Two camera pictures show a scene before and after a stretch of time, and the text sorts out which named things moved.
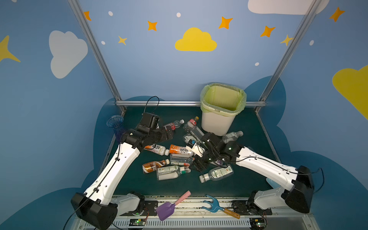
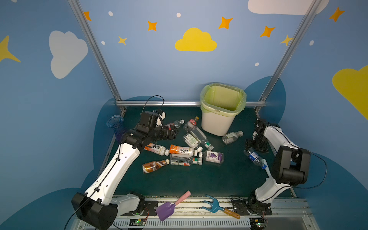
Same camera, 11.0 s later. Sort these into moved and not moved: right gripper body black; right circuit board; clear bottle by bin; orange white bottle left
Moved: right gripper body black
Not moved: clear bottle by bin; right circuit board; orange white bottle left
